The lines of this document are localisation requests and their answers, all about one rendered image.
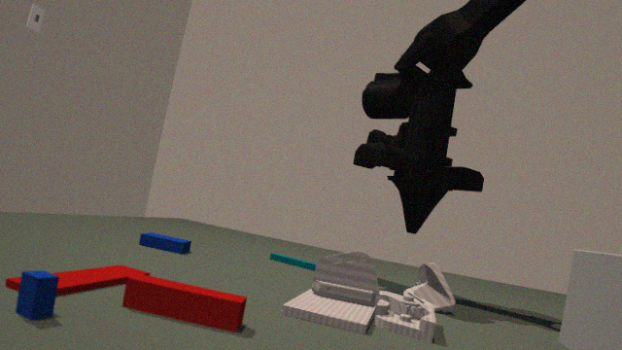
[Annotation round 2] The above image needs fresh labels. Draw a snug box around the red flat bar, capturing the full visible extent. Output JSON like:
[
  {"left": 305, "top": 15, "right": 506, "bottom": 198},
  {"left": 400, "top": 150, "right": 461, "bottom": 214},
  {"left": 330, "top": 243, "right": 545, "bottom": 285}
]
[{"left": 6, "top": 265, "right": 151, "bottom": 296}]

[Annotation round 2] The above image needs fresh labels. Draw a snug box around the teal flat bar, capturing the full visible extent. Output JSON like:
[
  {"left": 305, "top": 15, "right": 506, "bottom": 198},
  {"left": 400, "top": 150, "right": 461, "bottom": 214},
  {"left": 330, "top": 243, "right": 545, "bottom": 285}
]
[{"left": 270, "top": 254, "right": 316, "bottom": 270}]

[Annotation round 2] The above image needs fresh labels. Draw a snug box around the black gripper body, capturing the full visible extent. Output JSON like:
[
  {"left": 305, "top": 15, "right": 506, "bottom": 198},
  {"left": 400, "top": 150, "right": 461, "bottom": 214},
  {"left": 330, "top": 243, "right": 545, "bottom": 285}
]
[{"left": 353, "top": 113, "right": 484, "bottom": 193}]

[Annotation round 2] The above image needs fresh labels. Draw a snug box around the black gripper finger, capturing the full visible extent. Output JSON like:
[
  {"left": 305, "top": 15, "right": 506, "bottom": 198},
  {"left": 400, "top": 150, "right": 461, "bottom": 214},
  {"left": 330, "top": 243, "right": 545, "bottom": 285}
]
[
  {"left": 414, "top": 183, "right": 454, "bottom": 233},
  {"left": 388, "top": 176, "right": 432, "bottom": 233}
]

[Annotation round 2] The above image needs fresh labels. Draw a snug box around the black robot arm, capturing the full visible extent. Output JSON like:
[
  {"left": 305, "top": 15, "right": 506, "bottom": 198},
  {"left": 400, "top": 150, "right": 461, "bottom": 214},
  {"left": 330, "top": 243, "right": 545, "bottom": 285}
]
[{"left": 363, "top": 0, "right": 527, "bottom": 148}]

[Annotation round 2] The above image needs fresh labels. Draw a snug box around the red rectangular block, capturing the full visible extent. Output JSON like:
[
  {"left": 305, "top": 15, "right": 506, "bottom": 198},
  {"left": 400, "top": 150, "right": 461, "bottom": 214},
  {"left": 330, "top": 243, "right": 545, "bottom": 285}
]
[{"left": 122, "top": 274, "right": 247, "bottom": 333}]

